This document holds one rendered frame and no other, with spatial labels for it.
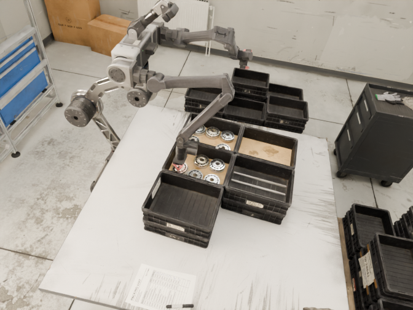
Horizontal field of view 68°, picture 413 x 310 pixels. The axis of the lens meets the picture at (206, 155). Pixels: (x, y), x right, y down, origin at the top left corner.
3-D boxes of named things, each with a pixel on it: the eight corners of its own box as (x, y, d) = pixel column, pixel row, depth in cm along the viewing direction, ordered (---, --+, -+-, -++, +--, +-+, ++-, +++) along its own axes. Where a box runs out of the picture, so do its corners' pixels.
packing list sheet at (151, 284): (123, 306, 153) (123, 306, 153) (139, 262, 169) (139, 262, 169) (187, 321, 151) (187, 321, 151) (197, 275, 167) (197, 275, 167)
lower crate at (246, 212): (219, 209, 198) (222, 198, 190) (229, 175, 219) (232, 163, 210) (280, 227, 193) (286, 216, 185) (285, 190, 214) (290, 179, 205)
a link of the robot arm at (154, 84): (234, 70, 157) (232, 76, 149) (235, 95, 164) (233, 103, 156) (151, 72, 165) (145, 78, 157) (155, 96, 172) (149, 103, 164)
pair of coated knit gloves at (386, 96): (376, 101, 271) (378, 98, 269) (372, 90, 284) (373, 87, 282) (405, 106, 270) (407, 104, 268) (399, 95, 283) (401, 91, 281)
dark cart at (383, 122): (334, 179, 320) (376, 111, 255) (329, 149, 351) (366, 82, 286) (392, 191, 316) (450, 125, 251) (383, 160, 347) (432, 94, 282)
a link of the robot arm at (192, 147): (180, 130, 181) (177, 137, 174) (200, 134, 180) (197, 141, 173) (179, 147, 188) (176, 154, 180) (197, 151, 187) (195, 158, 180)
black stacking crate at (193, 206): (141, 221, 175) (140, 209, 167) (161, 182, 195) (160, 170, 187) (208, 241, 170) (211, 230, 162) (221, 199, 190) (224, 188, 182)
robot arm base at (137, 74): (136, 79, 169) (134, 59, 160) (150, 82, 169) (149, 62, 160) (131, 88, 163) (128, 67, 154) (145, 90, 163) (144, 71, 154)
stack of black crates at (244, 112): (219, 138, 326) (224, 112, 301) (223, 120, 346) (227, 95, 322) (256, 145, 323) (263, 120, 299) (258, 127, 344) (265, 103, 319)
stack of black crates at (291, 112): (257, 145, 323) (267, 112, 291) (259, 127, 344) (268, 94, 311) (294, 153, 321) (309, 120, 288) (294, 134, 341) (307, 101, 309)
